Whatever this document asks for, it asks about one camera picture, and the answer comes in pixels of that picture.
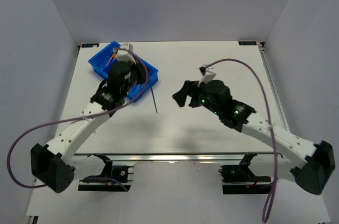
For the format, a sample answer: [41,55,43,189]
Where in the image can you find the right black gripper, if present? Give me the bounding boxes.
[172,80,221,116]

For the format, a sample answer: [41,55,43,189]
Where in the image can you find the orange spoon large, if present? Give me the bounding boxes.
[105,52,117,67]

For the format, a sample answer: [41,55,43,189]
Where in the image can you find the dark green chopstick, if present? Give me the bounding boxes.
[149,79,158,114]

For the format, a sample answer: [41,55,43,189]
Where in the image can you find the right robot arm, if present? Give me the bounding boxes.
[172,80,335,195]

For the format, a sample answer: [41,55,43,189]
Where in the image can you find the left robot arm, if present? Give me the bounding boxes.
[30,61,148,193]

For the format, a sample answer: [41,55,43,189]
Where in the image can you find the blue divided plastic tray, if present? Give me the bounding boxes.
[88,41,158,102]

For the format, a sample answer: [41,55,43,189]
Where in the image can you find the right table logo sticker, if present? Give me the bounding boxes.
[238,41,257,46]

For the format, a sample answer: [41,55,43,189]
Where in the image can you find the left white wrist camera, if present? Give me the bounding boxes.
[113,43,135,63]

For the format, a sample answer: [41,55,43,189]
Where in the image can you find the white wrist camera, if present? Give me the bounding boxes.
[113,43,135,63]
[198,65,217,86]

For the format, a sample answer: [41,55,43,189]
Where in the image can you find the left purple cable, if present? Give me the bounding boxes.
[6,48,149,189]

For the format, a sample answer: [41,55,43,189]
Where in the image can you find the purple cable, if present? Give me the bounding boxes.
[6,48,149,189]
[203,58,279,224]

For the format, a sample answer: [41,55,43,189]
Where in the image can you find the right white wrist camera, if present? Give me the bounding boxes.
[198,65,217,86]

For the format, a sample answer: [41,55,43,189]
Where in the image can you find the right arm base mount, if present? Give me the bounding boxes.
[218,153,272,195]

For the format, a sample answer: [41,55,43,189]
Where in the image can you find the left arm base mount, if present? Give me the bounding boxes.
[78,154,134,192]

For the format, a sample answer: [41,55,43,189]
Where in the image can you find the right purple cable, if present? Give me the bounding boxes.
[203,58,279,224]

